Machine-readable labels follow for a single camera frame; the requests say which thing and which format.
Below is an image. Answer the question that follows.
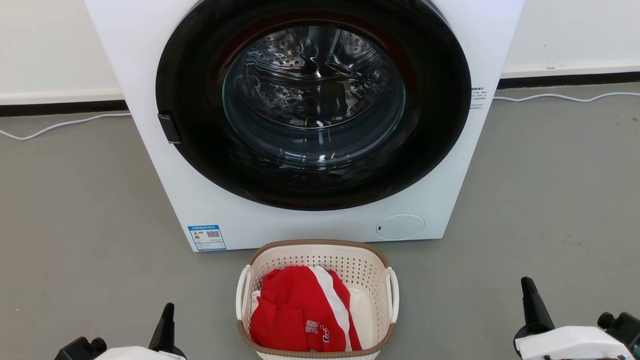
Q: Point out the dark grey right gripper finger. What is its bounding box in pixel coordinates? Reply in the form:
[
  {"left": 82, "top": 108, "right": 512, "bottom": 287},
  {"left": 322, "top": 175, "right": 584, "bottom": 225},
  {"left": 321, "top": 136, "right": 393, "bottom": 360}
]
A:
[{"left": 520, "top": 277, "right": 556, "bottom": 335}]

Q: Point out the white power cable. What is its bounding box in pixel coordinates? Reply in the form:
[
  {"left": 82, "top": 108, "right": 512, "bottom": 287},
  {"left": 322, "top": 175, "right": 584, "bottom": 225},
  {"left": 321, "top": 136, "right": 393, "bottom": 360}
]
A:
[
  {"left": 492, "top": 91, "right": 640, "bottom": 103},
  {"left": 0, "top": 112, "right": 133, "bottom": 141}
]

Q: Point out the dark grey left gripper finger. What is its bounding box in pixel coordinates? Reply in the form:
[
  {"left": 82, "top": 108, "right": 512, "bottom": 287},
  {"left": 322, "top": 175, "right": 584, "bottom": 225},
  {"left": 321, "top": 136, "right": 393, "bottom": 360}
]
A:
[{"left": 148, "top": 303, "right": 176, "bottom": 351}]

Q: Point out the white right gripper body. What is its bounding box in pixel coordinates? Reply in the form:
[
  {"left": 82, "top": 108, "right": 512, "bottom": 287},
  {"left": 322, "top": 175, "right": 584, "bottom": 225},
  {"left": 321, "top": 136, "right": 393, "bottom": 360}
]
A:
[{"left": 514, "top": 326, "right": 635, "bottom": 360}]

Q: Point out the steel washing drum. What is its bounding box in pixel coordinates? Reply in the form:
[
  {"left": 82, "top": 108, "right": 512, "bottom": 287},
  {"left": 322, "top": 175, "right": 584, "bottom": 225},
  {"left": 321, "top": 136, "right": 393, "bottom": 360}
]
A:
[{"left": 222, "top": 26, "right": 407, "bottom": 157}]

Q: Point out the red garment with white stripe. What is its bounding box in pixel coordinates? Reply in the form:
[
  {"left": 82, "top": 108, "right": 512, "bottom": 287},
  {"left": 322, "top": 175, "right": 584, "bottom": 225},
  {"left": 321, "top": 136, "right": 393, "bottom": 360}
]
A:
[{"left": 249, "top": 265, "right": 363, "bottom": 352}]

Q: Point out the round white filter cover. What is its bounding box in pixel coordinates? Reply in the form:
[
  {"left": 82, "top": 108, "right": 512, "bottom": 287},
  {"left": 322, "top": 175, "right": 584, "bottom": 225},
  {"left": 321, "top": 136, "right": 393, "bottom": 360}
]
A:
[{"left": 375, "top": 214, "right": 426, "bottom": 241}]

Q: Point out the cream laundry basket brown rim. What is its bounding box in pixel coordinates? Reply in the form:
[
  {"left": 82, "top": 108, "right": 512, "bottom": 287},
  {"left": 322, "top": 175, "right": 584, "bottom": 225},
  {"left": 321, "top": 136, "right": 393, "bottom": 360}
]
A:
[{"left": 235, "top": 239, "right": 400, "bottom": 360}]

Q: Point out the black door latch handle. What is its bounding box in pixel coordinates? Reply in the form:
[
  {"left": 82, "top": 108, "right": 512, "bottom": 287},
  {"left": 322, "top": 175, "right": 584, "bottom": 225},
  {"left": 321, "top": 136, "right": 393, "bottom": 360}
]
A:
[{"left": 157, "top": 113, "right": 181, "bottom": 145}]

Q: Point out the black round glass machine door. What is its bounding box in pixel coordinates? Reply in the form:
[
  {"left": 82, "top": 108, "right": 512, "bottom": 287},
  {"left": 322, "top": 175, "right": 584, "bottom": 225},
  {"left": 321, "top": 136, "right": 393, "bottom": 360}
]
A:
[{"left": 155, "top": 0, "right": 472, "bottom": 211}]

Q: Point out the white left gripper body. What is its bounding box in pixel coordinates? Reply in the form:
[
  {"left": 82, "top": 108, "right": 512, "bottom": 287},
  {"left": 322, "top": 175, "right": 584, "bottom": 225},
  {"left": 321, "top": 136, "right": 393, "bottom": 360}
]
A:
[{"left": 95, "top": 346, "right": 187, "bottom": 360}]

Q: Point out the blue energy label sticker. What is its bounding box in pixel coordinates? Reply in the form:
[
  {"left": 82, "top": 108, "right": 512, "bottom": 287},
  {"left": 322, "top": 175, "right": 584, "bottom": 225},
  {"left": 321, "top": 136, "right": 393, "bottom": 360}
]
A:
[{"left": 187, "top": 224, "right": 228, "bottom": 252}]

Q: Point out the white front-load washing machine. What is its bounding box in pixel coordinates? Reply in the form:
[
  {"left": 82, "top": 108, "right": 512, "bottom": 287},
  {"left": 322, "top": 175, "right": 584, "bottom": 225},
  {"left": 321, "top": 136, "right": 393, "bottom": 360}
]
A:
[{"left": 84, "top": 0, "right": 526, "bottom": 253}]

